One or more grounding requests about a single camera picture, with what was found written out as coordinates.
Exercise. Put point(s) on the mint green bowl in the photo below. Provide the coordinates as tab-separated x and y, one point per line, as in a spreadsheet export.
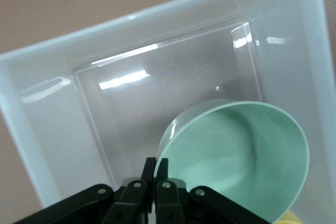
236	150

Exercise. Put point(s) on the clear plastic bin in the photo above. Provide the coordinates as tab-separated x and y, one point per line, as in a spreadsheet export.
183	64

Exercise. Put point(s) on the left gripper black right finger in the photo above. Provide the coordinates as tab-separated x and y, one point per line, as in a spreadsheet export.
170	203

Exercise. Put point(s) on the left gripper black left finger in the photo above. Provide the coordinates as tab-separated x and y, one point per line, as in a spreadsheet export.
126	203

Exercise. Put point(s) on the yellow plastic cup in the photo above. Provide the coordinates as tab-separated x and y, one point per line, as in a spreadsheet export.
291	218

